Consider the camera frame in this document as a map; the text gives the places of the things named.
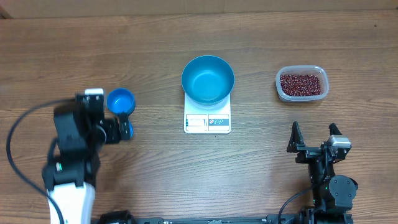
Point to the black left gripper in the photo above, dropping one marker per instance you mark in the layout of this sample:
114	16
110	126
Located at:
114	135

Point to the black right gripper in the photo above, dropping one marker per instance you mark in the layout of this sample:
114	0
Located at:
306	152

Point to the blue measuring scoop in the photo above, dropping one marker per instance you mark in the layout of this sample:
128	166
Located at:
121	100

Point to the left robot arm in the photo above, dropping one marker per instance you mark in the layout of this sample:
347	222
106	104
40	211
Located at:
70	177

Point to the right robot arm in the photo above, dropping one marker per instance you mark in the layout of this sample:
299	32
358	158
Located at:
332	194

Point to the white kitchen scale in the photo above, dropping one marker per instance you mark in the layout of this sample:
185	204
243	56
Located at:
207	119

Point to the blue bowl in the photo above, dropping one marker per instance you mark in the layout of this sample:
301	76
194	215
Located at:
207	79

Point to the clear plastic container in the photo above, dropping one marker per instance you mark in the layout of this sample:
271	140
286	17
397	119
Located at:
303	70

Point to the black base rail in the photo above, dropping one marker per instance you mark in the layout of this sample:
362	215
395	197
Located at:
217	220

